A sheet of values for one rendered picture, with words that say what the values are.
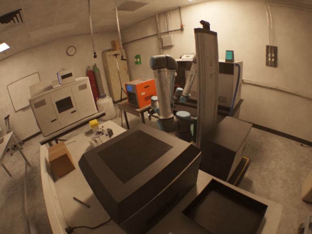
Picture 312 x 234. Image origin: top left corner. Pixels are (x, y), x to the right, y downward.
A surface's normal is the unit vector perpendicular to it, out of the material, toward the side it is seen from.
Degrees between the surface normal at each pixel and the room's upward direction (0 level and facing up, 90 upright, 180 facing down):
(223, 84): 90
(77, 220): 0
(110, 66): 90
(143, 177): 0
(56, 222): 0
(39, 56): 90
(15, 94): 90
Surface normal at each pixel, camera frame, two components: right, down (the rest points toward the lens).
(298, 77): -0.71, 0.38
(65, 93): 0.70, 0.25
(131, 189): -0.11, -0.89
